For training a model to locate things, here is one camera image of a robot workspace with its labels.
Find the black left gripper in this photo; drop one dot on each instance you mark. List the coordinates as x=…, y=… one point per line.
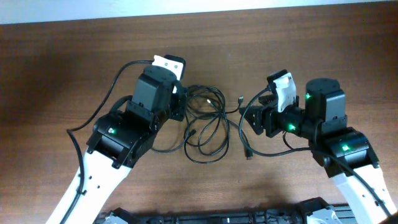
x=180, y=101

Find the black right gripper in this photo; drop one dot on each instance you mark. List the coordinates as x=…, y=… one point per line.
x=263, y=114

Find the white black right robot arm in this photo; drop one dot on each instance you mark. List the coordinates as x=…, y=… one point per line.
x=344, y=152

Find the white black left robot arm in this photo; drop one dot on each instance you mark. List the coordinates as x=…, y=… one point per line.
x=120, y=138

